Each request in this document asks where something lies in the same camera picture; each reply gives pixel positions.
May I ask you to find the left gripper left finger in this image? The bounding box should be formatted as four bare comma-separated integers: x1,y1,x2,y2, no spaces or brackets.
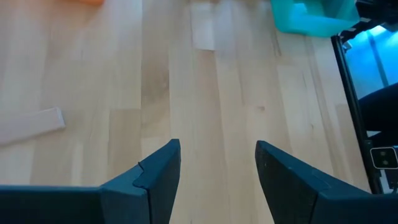
0,138,182,224

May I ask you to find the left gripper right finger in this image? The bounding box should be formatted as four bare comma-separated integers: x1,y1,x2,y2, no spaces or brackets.
254,139,398,224

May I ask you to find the small depth camera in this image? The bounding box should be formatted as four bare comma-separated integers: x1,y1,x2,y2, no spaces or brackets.
369,146,398,170

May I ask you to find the green plastic bin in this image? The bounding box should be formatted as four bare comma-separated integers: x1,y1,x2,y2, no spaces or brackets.
269,0,361,38

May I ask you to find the long wooden plank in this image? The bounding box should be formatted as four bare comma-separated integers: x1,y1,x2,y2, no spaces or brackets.
0,107,66,147

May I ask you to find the orange plastic bin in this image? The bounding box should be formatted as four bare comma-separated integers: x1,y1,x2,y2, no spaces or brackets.
71,0,105,6

